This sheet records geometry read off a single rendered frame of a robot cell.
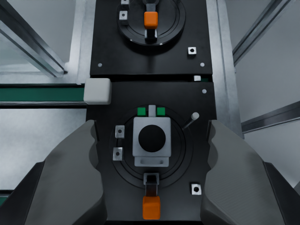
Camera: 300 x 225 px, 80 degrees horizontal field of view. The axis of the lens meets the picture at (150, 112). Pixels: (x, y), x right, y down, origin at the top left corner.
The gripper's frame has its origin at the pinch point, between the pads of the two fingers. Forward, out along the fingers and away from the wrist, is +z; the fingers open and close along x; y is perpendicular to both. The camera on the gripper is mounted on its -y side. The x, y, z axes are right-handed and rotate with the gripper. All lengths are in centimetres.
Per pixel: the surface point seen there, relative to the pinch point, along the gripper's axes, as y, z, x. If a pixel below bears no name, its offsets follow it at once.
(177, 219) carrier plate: 21.9, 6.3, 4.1
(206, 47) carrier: -1.2, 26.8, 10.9
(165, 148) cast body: 6.4, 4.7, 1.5
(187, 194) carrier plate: 19.2, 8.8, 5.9
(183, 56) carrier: 0.1, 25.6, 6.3
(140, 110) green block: 5.2, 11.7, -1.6
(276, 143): 19.6, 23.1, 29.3
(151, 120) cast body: 4.0, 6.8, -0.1
